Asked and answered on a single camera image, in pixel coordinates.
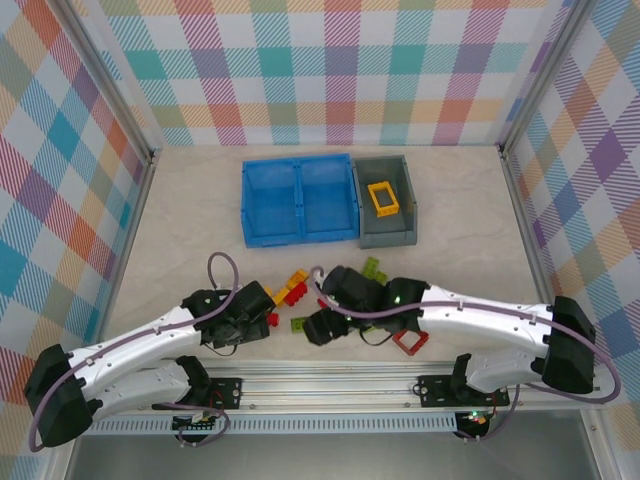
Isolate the grey plastic bin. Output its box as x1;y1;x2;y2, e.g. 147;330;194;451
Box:
352;154;419;250

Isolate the aluminium side rail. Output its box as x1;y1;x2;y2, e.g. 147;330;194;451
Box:
92;147;162;346
498;144;559;301

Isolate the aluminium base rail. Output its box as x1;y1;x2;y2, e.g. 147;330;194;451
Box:
94;362;609;414

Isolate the aluminium frame post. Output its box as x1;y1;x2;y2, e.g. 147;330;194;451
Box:
497;0;599;151
52;0;162;166

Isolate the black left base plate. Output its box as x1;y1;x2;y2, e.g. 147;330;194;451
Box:
209;377;245;409

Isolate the grey metal panel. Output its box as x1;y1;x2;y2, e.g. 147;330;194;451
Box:
64;432;601;480

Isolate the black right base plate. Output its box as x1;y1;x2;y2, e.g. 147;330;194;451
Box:
416;374;511;407

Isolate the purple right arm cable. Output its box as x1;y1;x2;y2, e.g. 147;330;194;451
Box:
309;264;624;444

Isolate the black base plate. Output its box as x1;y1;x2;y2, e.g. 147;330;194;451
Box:
416;374;511;407
209;377;245;409

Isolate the small black control board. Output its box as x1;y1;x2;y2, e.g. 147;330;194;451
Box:
457;408;491;436
172;410;221;435

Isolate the red lego window frame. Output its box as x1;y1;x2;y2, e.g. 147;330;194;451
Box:
391;329;431;357

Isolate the yellow lego window frame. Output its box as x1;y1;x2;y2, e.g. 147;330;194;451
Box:
367;182;401;219

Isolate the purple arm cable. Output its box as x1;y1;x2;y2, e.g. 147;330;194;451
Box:
309;264;624;444
28;252;240;454

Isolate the slotted grey cable duct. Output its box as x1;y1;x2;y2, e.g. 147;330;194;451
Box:
92;412;494;435

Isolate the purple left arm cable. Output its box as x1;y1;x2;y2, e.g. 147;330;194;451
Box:
28;252;240;454

